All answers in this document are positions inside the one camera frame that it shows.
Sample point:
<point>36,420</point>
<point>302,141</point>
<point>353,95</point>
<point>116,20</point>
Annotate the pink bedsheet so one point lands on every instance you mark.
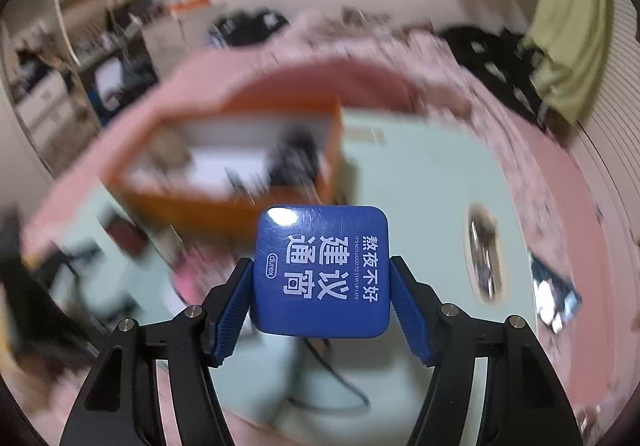
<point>90,160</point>

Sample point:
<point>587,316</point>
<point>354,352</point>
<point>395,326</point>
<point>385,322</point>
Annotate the orange tissue box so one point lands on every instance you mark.
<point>190,8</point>

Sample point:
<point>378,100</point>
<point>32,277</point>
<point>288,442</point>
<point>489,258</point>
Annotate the black striped clothes pile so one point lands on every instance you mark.
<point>250,28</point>

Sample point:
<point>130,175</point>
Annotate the dark red pillow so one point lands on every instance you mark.
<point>320,80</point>

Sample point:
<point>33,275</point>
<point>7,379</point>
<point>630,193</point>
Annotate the light green hanging cloth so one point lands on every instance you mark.
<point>570,25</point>

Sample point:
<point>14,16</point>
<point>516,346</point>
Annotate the mint green desktop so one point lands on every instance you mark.
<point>425,175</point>

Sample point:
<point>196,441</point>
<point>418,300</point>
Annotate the blue square tin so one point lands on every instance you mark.
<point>320,271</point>

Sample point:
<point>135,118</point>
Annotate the orange storage box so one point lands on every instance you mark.
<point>200,206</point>

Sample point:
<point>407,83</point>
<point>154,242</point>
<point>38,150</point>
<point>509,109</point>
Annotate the white desk with drawer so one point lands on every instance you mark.
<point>162,43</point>

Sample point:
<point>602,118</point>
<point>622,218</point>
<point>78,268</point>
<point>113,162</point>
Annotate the dark printed packet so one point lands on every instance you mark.
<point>555,291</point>

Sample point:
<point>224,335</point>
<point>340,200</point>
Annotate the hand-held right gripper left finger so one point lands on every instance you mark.
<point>232,316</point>

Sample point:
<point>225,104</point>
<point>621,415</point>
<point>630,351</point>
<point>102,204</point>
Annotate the white drawer cabinet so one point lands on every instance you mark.
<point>42,110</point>

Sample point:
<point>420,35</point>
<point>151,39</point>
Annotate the pink floral quilt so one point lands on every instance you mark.
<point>560,206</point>

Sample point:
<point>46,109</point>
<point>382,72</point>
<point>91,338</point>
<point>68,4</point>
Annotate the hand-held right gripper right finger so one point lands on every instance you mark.
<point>410,316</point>

